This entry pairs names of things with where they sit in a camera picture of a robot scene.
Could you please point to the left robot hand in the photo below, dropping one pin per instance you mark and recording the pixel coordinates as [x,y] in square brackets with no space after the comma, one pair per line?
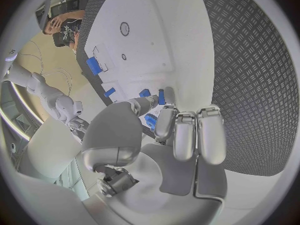
[145,172]

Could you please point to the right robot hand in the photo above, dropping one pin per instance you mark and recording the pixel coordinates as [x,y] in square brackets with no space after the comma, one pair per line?
[77,127]

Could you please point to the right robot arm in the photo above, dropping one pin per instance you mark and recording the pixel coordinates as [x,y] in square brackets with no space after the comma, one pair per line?
[54,97]

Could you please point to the white task board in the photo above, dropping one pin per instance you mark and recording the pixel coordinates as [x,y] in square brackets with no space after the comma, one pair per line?
[145,41]

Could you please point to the blue block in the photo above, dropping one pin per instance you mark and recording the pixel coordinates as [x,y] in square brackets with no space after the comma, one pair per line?
[109,92]
[93,65]

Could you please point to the blue toothed peg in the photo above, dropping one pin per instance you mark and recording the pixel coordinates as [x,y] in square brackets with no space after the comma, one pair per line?
[150,121]

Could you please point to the blue plug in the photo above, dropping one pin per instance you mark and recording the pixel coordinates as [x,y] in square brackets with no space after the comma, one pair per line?
[144,93]

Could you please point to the person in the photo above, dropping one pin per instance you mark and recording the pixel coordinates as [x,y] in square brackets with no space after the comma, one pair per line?
[63,28]

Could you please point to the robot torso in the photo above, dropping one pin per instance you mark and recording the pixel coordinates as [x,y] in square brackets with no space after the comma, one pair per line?
[9,53]

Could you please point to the desk with monitors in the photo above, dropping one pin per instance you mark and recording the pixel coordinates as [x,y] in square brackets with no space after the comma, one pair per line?
[70,3]

